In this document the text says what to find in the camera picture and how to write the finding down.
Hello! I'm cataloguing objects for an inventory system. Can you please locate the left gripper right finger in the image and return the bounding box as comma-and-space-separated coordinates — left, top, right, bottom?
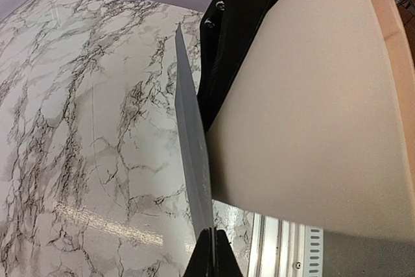
214, 230, 243, 277

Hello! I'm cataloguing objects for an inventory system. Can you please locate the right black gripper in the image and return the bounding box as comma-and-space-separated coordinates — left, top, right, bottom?
197, 0, 276, 130

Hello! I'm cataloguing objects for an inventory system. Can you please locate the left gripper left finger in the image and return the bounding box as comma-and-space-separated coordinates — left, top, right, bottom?
183, 228, 213, 277

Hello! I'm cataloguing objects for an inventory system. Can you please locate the cream letter paper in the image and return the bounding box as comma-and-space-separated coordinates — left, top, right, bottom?
207, 0, 414, 241

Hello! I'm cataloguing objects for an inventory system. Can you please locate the dark grey envelope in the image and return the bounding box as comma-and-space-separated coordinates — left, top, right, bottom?
174, 26, 214, 238

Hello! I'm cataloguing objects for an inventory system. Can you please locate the front aluminium rail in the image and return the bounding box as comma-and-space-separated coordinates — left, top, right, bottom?
247, 213, 324, 277

